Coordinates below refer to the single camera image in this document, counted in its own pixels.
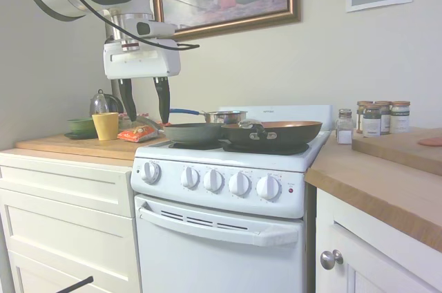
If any white burner knob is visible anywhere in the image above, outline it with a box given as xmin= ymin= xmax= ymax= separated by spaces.
xmin=256 ymin=175 xmax=282 ymax=201
xmin=203 ymin=168 xmax=225 ymax=193
xmin=228 ymin=171 xmax=252 ymax=198
xmin=180 ymin=165 xmax=201 ymax=191

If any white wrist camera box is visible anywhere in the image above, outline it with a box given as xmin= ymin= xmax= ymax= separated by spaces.
xmin=135 ymin=20 xmax=176 ymax=39

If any dark glass kettle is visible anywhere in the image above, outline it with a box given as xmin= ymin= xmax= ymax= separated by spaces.
xmin=89 ymin=89 xmax=124 ymax=118

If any copper frying pan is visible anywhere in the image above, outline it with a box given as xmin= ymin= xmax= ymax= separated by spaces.
xmin=220 ymin=118 xmax=324 ymax=147

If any large wooden cutting board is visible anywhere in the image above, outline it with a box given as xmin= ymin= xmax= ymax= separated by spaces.
xmin=15 ymin=132 xmax=171 ymax=162

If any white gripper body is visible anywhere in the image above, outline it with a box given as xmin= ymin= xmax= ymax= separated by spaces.
xmin=103 ymin=39 xmax=182 ymax=81

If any white oven knob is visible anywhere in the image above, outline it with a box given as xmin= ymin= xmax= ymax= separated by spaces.
xmin=141 ymin=160 xmax=162 ymax=185

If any spice jar copper lid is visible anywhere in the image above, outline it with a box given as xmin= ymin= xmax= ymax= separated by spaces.
xmin=374 ymin=100 xmax=393 ymax=135
xmin=356 ymin=100 xmax=374 ymax=135
xmin=362 ymin=103 xmax=382 ymax=138

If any steel saucepan blue handle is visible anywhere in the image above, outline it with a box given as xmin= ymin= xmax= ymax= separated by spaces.
xmin=169 ymin=108 xmax=249 ymax=126

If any yellow cup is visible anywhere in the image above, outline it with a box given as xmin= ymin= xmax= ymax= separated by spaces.
xmin=91 ymin=112 xmax=120 ymax=142

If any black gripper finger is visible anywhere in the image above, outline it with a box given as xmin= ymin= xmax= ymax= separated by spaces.
xmin=117 ymin=78 xmax=138 ymax=123
xmin=153 ymin=76 xmax=172 ymax=124

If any dark grey frying pan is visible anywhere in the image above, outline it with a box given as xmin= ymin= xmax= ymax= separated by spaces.
xmin=136 ymin=115 xmax=227 ymax=146

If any white oven door handle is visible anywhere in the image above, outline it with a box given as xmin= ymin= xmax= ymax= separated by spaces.
xmin=137 ymin=200 xmax=300 ymax=247

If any pink flat object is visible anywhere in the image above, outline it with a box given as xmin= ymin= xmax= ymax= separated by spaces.
xmin=416 ymin=136 xmax=442 ymax=149

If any silver cabinet knob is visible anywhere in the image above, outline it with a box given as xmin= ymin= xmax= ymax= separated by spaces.
xmin=320 ymin=249 xmax=345 ymax=271

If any white door cabinet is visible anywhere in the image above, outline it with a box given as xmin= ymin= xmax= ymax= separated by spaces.
xmin=314 ymin=187 xmax=442 ymax=293

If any thick wooden cutting board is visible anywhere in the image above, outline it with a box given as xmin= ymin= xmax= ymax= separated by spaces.
xmin=351 ymin=126 xmax=442 ymax=178

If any spice jar white label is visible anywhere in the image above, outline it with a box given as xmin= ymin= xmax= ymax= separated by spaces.
xmin=390 ymin=100 xmax=412 ymax=134

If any thin black rod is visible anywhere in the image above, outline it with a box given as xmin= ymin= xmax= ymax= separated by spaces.
xmin=51 ymin=276 xmax=95 ymax=293

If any white oven door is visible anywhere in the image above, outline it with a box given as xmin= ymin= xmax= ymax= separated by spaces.
xmin=133 ymin=193 xmax=306 ymax=293

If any white drawer cabinet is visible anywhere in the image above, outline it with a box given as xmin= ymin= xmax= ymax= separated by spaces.
xmin=0 ymin=147 xmax=143 ymax=293

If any black stove burner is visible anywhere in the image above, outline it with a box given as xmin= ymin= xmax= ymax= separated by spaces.
xmin=168 ymin=138 xmax=222 ymax=151
xmin=222 ymin=142 xmax=310 ymax=156

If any white stove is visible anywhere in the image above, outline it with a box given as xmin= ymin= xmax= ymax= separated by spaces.
xmin=130 ymin=104 xmax=336 ymax=293

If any orange snack bag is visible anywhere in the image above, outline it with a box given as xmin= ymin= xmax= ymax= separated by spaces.
xmin=117 ymin=124 xmax=163 ymax=144

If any white drawer front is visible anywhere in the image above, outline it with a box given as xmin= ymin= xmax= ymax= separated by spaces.
xmin=0 ymin=188 xmax=140 ymax=285

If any glass salt shaker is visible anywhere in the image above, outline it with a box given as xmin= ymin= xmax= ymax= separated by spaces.
xmin=335 ymin=108 xmax=355 ymax=145

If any green bowl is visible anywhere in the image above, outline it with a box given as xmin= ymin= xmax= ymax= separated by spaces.
xmin=66 ymin=117 xmax=96 ymax=135

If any green saucer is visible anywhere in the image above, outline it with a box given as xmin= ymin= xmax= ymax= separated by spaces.
xmin=64 ymin=131 xmax=99 ymax=141

